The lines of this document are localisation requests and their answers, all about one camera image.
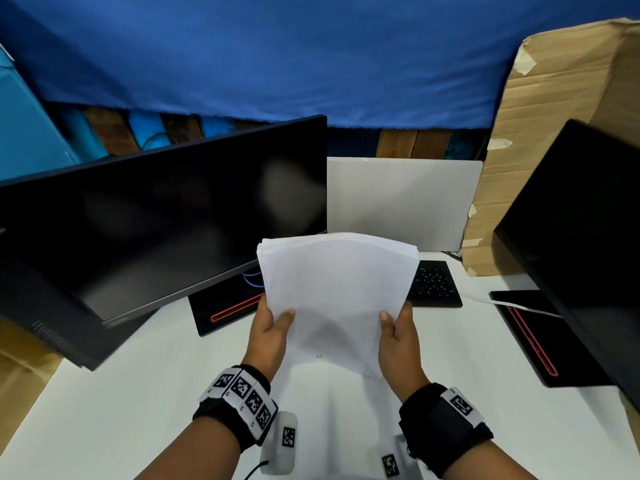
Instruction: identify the person's right hand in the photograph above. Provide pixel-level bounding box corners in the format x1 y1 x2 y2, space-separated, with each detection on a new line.
377 300 431 405

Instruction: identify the person's left hand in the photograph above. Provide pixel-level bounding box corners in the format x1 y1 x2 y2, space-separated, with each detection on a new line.
241 294 296 383

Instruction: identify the pile of white papers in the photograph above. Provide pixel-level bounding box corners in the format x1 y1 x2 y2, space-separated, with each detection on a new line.
256 232 421 381

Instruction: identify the person's right forearm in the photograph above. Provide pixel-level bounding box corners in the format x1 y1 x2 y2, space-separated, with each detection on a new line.
442 439 539 480

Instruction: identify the person's left forearm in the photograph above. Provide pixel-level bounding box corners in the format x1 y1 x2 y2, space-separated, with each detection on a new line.
133 419 243 480

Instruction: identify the black marker wristband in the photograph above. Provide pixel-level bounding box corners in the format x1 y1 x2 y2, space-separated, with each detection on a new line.
398 383 495 478
192 364 279 453

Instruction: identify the black red-lined monitor base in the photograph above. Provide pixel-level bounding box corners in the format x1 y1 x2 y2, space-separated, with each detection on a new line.
489 289 616 389
189 272 269 337

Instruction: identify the black keyboard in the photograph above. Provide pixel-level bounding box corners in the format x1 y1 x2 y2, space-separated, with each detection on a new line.
405 259 464 309

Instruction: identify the black computer monitor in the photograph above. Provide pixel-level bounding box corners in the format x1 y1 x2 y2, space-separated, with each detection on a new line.
493 119 640 411
0 114 329 328

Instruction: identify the white board panel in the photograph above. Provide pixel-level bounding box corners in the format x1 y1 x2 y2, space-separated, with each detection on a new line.
325 157 485 253

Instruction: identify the brown cardboard box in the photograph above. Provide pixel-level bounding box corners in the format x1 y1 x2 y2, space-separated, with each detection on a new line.
0 317 63 441

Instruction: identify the blue cloth backdrop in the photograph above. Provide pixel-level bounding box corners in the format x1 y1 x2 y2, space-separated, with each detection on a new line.
0 0 640 131

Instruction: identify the brown cardboard panel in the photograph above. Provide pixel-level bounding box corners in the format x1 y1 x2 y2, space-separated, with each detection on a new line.
461 17 640 279

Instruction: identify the teal cloth sheet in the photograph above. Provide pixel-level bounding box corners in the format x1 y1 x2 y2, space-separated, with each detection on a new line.
0 44 83 183

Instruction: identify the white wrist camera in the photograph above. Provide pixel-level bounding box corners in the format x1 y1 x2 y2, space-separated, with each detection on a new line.
369 434 426 480
259 411 299 477

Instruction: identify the white cable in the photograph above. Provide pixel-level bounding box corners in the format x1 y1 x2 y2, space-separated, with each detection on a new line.
459 293 563 319

